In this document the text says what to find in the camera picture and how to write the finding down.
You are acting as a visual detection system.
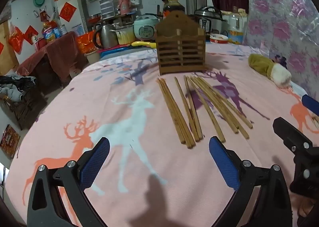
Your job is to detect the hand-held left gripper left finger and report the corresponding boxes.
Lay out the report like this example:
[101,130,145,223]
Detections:
[27,137,110,227]

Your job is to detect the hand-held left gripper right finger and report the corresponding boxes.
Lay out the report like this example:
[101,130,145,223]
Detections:
[208,136,292,227]

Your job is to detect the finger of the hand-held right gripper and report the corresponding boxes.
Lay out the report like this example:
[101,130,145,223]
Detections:
[301,94,319,116]
[272,117,313,153]

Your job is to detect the pile of wooden chopsticks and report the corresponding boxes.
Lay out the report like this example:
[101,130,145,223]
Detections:
[157,75,253,149]

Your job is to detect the brown wooden chopstick holder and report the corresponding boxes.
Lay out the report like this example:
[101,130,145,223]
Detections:
[155,11,207,76]

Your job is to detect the person's right hand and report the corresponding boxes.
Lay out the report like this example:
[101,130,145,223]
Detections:
[296,193,319,217]

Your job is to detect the pink deer printed blanket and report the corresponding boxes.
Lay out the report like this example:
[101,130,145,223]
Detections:
[5,42,319,227]

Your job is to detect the purple floral plastic sheet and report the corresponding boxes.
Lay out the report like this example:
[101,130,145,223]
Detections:
[245,0,319,94]

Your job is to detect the red printed picture board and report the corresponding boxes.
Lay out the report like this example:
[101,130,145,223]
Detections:
[0,124,21,159]

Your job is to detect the clear oil bottle yellow label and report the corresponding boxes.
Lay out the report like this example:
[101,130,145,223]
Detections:
[228,6,248,44]

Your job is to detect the pile of dark clothes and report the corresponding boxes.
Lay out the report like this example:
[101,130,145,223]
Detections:
[0,75,37,103]

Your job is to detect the blue plastic tray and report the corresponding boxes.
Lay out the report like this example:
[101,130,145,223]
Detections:
[98,45,132,61]

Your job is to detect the red and white bowl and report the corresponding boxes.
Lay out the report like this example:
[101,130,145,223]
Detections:
[210,34,229,44]

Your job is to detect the red cloth covered table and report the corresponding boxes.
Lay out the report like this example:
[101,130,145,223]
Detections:
[17,31,87,83]

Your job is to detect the red gift box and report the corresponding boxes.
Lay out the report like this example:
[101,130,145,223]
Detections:
[76,31,96,54]

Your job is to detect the stainless steel kettle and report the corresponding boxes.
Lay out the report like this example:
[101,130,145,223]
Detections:
[94,23,118,49]

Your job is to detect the yellow plastic scoop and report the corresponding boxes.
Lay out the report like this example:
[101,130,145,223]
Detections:
[131,40,157,48]

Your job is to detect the yellow plastic container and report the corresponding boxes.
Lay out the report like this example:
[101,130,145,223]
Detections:
[116,29,136,45]

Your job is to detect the silver and black pressure cooker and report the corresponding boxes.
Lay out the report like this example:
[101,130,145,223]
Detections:
[194,6,224,36]

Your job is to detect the blue labelled bottle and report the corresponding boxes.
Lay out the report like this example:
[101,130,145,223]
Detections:
[53,24,68,38]

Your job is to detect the orange drink bottle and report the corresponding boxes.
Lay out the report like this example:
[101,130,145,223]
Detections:
[41,21,57,43]

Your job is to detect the white refrigerator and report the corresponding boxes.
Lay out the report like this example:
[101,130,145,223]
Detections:
[56,0,88,41]

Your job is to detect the mint green rice cooker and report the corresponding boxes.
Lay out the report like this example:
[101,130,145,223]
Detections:
[133,14,160,42]

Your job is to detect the red diamond paper decoration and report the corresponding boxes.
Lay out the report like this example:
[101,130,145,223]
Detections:
[59,2,77,22]

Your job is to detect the stacked food container green lid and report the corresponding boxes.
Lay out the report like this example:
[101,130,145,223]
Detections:
[98,0,115,20]

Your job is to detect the pink thermos jug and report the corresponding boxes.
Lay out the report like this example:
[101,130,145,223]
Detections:
[118,0,133,15]

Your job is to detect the dark sauce bottle yellow cap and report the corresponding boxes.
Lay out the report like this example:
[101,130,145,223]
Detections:
[163,0,186,18]

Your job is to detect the red paper wall decorations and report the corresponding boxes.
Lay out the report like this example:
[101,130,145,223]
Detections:
[8,25,39,53]

